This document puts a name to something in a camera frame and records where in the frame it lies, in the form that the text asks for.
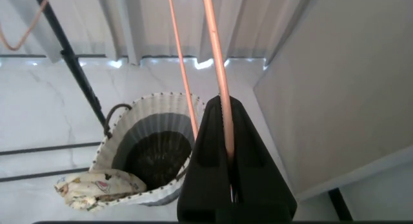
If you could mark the white curtain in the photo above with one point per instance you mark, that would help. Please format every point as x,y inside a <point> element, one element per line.
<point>145,17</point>

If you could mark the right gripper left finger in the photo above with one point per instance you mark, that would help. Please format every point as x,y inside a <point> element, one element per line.
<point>203,185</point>

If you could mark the white laundry basket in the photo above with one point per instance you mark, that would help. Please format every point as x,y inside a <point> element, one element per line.
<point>155,104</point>

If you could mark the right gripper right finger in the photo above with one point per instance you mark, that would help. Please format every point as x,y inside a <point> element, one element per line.
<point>261,191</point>

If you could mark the pink clothes hanger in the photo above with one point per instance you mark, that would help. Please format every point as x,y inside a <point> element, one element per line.
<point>219,62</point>
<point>13,49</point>

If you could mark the black clothes rack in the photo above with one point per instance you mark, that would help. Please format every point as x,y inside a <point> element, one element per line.
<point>69,56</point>

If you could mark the cream printed garment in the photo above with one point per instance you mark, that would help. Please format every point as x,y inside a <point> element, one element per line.
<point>96,185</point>

